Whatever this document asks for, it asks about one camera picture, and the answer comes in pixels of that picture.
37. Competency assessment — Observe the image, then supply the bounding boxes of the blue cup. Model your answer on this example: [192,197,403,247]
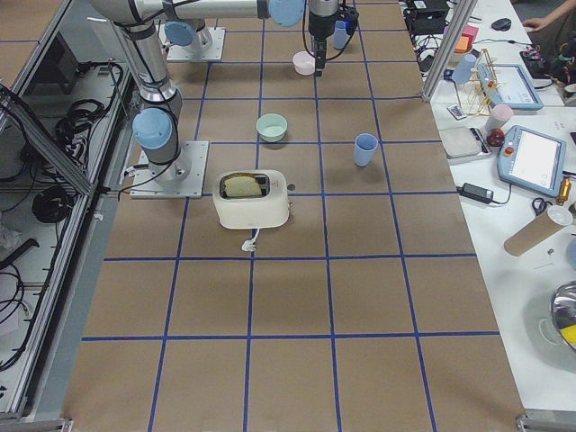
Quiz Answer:
[332,21,348,50]
[451,54,476,85]
[354,133,379,167]

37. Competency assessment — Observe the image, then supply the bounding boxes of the green bowl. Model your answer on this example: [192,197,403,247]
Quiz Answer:
[256,113,288,142]

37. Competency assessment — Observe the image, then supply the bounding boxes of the blue cup on rack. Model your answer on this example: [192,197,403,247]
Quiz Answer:
[451,54,476,85]

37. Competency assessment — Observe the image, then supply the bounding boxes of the sticky note pads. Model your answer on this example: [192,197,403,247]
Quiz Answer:
[454,25,479,54]

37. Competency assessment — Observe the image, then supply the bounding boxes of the bread slice in toaster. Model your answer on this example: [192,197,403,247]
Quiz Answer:
[224,175,262,198]

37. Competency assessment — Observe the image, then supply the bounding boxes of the grey kitchen scale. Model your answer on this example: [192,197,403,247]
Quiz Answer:
[439,127,491,165]

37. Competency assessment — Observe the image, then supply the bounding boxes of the wooden cup rack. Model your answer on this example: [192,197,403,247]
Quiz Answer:
[454,48,500,116]

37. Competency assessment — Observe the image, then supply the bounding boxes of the white toaster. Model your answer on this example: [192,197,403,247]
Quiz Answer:
[212,169,290,230]

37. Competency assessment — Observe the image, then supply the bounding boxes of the black computer mouse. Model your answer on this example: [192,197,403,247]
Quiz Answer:
[490,18,512,32]

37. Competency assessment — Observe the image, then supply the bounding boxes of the far teach pendant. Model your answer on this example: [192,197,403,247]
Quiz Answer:
[495,64,544,111]

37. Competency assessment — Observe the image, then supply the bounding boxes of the teach pendant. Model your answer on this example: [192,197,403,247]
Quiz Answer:
[495,64,544,111]
[497,126,566,197]

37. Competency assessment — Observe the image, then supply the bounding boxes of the red apple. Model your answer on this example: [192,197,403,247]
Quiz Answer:
[486,129,505,148]

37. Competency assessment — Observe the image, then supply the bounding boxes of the black power adapter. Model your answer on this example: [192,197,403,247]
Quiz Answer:
[456,183,493,204]

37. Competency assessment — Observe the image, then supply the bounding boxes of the near teach pendant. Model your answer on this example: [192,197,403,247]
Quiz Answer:
[497,126,566,197]

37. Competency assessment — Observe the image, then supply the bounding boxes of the cardboard tube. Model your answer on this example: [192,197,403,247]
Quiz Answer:
[503,205,573,257]

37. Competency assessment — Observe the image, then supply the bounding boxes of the steel mixing bowl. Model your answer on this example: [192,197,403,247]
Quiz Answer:
[550,281,575,351]

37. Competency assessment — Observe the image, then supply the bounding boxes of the aluminium frame post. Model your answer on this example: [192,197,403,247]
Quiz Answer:
[421,0,477,102]

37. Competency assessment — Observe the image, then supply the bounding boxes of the white toaster cord plug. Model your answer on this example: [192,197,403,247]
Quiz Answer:
[241,229,260,253]

